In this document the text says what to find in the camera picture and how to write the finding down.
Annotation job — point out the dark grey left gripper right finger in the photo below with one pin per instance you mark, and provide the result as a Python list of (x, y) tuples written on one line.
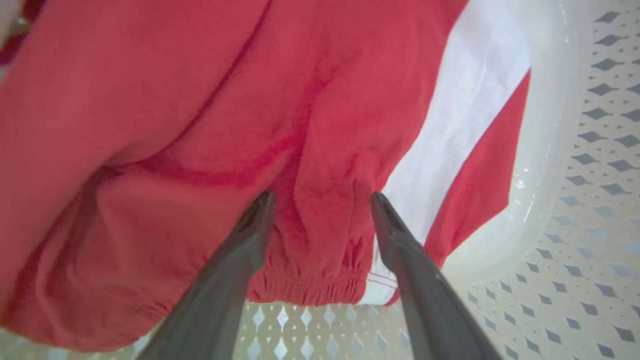
[(430, 300)]

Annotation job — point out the red and white jacket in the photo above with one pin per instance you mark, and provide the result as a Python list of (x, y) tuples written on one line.
[(250, 125)]

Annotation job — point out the white perforated laundry basket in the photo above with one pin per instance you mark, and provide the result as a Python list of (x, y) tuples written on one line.
[(565, 200)]

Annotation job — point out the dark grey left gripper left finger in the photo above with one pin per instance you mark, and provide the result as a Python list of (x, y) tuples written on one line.
[(215, 295)]

